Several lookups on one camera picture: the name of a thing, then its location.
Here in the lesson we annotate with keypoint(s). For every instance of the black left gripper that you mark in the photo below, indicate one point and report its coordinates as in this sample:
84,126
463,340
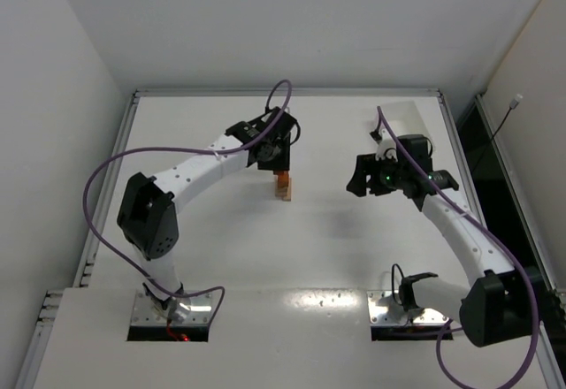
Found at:
281,159

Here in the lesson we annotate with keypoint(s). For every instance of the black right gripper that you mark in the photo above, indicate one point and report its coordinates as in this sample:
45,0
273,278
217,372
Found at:
367,175

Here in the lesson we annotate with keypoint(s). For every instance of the orange arch wood block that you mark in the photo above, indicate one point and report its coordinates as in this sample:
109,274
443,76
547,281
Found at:
282,181

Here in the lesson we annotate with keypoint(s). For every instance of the striped dark wood block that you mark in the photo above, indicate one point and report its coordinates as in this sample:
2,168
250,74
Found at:
285,194

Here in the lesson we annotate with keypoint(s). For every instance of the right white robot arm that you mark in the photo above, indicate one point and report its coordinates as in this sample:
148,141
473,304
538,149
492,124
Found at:
500,301

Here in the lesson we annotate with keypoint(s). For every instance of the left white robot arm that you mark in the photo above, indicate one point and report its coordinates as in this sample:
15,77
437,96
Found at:
148,213

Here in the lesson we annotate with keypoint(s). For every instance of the white plastic bin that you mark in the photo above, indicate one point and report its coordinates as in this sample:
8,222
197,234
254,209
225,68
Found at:
404,119

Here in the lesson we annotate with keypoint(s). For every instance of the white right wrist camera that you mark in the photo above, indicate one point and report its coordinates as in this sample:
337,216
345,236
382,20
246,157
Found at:
386,150

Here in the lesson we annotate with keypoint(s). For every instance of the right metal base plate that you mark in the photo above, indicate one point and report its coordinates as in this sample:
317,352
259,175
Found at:
384,312

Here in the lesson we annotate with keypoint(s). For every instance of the metal base plate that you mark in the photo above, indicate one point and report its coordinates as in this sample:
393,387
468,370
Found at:
189,312
384,312

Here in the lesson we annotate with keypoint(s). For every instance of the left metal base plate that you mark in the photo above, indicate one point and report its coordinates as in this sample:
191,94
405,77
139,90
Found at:
189,312

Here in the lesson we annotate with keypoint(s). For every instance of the aluminium table frame rail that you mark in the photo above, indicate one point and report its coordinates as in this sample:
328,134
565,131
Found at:
97,193

